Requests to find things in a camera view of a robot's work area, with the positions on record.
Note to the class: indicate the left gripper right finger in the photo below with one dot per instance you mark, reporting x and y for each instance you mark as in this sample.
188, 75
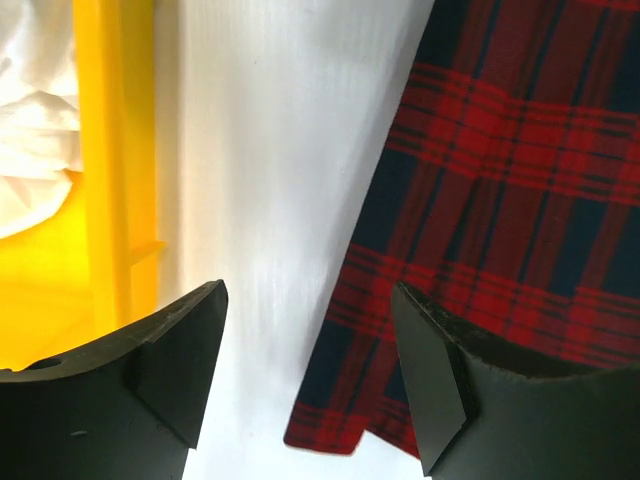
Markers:
485, 408

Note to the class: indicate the yellow plastic bin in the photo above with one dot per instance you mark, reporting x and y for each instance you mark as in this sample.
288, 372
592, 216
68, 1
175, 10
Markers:
91, 268

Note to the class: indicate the white skirt in bin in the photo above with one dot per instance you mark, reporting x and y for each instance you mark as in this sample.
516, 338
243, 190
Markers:
40, 121

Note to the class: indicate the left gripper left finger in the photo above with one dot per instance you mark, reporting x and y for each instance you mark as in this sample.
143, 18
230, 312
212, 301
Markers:
126, 406

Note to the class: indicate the red plaid pleated skirt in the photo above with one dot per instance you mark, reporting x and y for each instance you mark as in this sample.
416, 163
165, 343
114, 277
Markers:
507, 191

